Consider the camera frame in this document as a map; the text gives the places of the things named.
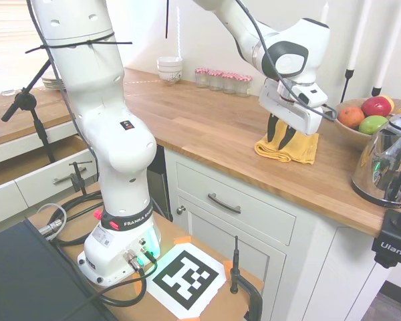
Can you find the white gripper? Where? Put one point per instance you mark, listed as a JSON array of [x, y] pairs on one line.
[[287, 112]]

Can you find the yellow cloth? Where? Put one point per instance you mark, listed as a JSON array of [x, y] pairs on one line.
[[304, 147]]

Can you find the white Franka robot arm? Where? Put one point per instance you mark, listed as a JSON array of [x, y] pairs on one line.
[[97, 100]]

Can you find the brown robot base table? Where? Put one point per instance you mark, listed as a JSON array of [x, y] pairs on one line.
[[230, 301]]

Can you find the glass jar red checked lid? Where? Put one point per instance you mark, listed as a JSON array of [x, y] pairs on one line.
[[244, 87], [202, 78], [229, 83], [215, 81]]

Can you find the wooden fruit bowl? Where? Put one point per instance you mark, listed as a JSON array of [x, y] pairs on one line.
[[349, 132]]

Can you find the orange red fruit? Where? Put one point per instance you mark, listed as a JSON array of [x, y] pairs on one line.
[[351, 117]]

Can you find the tall black candle holder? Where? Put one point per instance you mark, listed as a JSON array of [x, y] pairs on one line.
[[349, 75]]

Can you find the green apple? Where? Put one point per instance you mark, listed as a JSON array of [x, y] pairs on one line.
[[372, 125]]

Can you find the red apple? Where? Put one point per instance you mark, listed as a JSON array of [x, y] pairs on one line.
[[376, 105]]

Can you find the white kitchen cabinet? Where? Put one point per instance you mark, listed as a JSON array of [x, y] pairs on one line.
[[254, 234]]

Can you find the medium black candle holder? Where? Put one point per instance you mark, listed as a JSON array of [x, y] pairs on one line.
[[376, 91]]

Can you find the stainless steel kettle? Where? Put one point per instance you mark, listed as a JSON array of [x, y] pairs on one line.
[[384, 167]]

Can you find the tall white candle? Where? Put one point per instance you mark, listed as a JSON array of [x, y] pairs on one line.
[[393, 43], [358, 43]]

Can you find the patterned white bowl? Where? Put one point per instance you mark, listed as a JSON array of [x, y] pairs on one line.
[[169, 77]]

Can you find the silver cabinet knob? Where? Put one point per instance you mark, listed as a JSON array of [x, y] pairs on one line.
[[181, 210]]

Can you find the black appliance panel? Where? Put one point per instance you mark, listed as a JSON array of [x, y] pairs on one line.
[[158, 180]]

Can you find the plain white bowl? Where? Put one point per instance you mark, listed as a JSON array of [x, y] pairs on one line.
[[169, 63]]

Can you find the large black screw clamp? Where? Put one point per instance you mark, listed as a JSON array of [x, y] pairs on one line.
[[234, 271]]

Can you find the thin black rod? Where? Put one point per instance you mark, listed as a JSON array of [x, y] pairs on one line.
[[167, 20]]

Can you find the black white marker sheet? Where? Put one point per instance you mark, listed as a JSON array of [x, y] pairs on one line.
[[187, 277]]

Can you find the small black screw clamp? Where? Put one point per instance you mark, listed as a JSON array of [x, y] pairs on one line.
[[77, 180]]

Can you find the white plate stack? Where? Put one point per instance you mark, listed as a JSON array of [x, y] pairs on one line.
[[51, 82]]

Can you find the white drawer unit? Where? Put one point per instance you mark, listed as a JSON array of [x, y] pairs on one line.
[[30, 190]]

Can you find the black boom stand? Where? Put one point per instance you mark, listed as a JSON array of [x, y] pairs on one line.
[[21, 100]]

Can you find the small clear glass dish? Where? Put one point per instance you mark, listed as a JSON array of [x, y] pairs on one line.
[[10, 93]]

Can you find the black flat box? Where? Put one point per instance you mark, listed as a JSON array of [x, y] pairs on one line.
[[26, 274]]

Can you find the window blind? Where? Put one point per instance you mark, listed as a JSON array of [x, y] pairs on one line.
[[6, 33]]

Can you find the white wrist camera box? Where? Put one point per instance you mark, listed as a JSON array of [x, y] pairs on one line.
[[312, 95]]

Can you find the black clamp camera stand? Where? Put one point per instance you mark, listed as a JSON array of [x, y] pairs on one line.
[[392, 247]]

